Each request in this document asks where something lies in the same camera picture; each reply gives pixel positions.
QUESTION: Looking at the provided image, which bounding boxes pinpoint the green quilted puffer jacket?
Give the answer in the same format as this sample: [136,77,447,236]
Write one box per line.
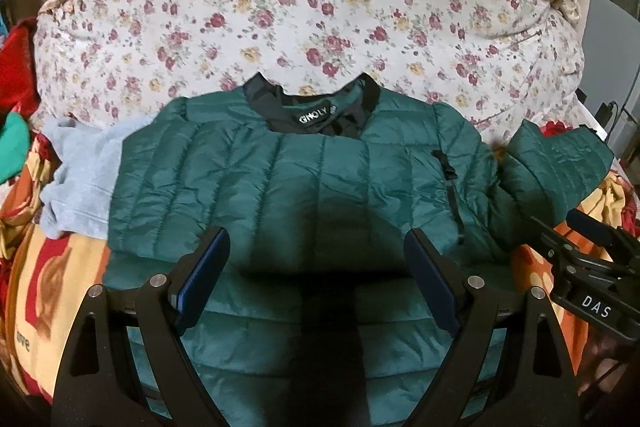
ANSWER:
[103,75,613,426]

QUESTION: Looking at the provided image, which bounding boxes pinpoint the orange red patterned blanket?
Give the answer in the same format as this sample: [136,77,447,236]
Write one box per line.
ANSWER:
[1,134,110,401]

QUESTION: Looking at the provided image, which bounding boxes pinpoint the light blue fleece garment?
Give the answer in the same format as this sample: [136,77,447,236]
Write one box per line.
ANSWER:
[39,115,154,239]

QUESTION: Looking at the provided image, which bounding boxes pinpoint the bright green garment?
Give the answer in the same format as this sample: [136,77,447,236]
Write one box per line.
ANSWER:
[0,112,30,184]

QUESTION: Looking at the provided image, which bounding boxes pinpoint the red garment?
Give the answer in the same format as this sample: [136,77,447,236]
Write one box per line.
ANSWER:
[0,17,40,119]

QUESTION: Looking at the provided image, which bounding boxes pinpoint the floral white bed quilt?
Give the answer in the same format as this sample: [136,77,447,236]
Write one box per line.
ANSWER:
[35,0,584,141]

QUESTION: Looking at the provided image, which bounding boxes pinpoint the grey appliance with cable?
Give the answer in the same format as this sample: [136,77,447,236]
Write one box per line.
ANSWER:
[579,0,640,157]

